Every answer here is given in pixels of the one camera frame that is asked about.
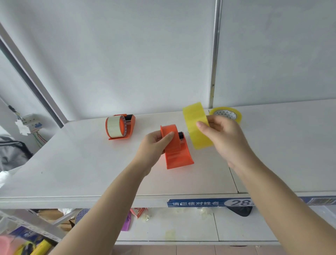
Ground person's left hand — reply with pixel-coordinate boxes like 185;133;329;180
132;130;175;177

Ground person's right forearm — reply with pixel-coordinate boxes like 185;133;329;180
227;155;336;255

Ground white and dark shelf post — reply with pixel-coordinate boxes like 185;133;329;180
0;22;69;129

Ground purple plastic bag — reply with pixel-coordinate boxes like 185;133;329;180
121;210;132;232

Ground blue packet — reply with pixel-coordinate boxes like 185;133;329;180
9;226;42;242

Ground orange tape dispenser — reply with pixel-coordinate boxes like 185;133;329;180
160;124;195;170
105;114;136;140

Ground blue label strip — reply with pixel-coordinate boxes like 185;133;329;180
167;196;336;208

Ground white plastic bag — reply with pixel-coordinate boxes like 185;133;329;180
0;171;11;188

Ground yellow packet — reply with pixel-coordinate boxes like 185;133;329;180
13;238;52;255

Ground coloured electric wires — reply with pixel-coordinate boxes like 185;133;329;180
33;131;48;149

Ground silver wall strip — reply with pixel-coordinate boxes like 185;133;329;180
209;0;223;110

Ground brown wooden crate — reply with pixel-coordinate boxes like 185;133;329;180
38;209;75;232

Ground person's right hand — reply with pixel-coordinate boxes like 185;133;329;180
196;115;257;171

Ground white circuit breaker box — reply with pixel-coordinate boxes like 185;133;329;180
15;113;43;136

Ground yellow tape roll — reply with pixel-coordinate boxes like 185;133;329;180
182;102;215;150
209;106;242;124

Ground red and white packet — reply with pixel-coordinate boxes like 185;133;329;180
130;207;149;219

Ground person's left forearm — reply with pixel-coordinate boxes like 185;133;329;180
50;161;152;255

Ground grey bag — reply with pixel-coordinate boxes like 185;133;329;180
0;136;33;173

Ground white perforated shelf post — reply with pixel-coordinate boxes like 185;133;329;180
0;209;66;242

